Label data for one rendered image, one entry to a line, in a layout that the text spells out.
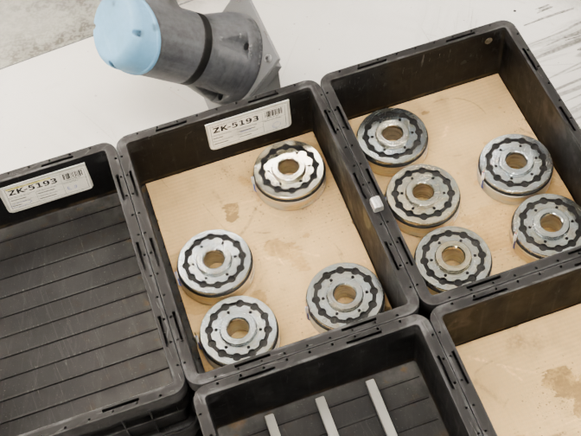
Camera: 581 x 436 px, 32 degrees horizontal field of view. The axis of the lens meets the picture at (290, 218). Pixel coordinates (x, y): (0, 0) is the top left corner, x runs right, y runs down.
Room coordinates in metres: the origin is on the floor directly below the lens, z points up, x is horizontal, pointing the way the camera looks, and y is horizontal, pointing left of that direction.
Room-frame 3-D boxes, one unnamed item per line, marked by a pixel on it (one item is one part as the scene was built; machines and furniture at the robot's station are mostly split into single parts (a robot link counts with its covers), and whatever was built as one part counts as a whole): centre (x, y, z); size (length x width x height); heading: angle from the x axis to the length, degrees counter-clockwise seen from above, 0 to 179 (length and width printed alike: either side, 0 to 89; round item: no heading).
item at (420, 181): (0.79, -0.19, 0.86); 0.05 x 0.05 x 0.01
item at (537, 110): (0.80, -0.25, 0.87); 0.40 x 0.30 x 0.11; 12
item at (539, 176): (0.82, -0.32, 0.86); 0.10 x 0.10 x 0.01
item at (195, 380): (0.74, 0.04, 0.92); 0.40 x 0.30 x 0.02; 12
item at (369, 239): (0.74, 0.04, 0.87); 0.40 x 0.30 x 0.11; 12
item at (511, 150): (0.82, -0.32, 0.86); 0.05 x 0.05 x 0.01
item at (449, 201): (0.79, -0.19, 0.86); 0.10 x 0.10 x 0.01
